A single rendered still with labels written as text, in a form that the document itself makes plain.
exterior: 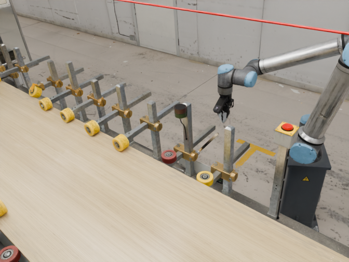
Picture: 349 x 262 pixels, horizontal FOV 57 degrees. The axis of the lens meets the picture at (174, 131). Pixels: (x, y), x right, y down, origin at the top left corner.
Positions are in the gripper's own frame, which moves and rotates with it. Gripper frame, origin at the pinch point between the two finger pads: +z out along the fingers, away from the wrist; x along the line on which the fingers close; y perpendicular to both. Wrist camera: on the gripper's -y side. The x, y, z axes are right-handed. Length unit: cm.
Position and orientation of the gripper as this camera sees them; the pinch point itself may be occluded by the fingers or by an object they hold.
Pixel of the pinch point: (222, 121)
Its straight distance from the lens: 205.0
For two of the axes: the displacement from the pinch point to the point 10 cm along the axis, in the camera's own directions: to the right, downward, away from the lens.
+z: 0.7, 8.2, 5.7
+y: 6.2, -4.9, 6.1
